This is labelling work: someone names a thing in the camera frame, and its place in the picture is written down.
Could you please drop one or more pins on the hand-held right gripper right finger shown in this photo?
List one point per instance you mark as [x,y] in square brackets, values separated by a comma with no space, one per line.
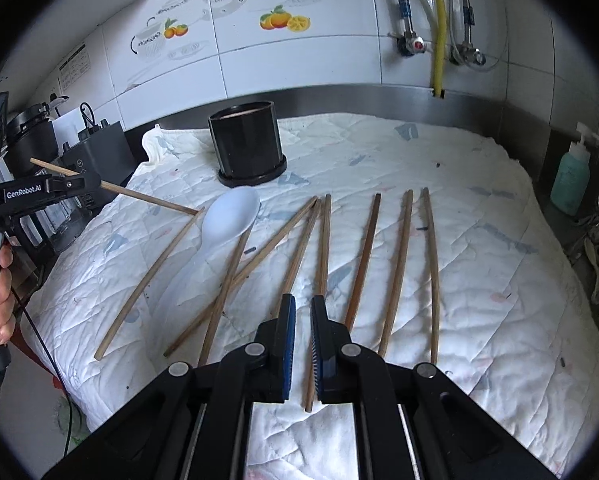
[317,360]

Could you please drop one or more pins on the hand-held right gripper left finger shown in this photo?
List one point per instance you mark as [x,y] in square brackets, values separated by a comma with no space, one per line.
[289,350]

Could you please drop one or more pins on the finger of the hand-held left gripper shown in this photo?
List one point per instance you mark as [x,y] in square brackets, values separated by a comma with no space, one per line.
[79,190]
[66,178]

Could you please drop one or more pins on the white plastic spoon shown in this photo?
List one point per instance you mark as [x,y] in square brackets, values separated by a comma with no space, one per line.
[229,215]

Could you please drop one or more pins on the black utensil holder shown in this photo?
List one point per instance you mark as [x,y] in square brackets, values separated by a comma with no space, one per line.
[247,145]

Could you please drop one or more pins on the black kitchen appliance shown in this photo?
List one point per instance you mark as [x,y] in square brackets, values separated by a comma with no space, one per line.
[104,155]

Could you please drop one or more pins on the white box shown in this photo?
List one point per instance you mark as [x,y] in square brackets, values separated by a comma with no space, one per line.
[71,125]

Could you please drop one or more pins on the black blender with clear jar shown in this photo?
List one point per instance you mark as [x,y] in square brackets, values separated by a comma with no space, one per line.
[29,135]

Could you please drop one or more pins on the white quilted cloth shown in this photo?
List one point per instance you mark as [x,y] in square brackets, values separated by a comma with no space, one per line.
[479,310]

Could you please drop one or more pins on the white ceramic spoon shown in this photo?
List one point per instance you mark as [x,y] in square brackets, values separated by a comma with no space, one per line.
[594,270]

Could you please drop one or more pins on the green soap dispenser bottle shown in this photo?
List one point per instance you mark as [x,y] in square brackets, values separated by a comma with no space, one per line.
[569,180]

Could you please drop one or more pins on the metal valve with red knob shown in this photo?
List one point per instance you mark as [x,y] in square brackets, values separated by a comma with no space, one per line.
[412,44]

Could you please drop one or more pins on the yellow pipe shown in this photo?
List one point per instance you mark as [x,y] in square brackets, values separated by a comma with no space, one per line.
[439,35]

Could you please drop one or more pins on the white wall label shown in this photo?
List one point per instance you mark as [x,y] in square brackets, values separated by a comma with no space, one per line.
[75,64]

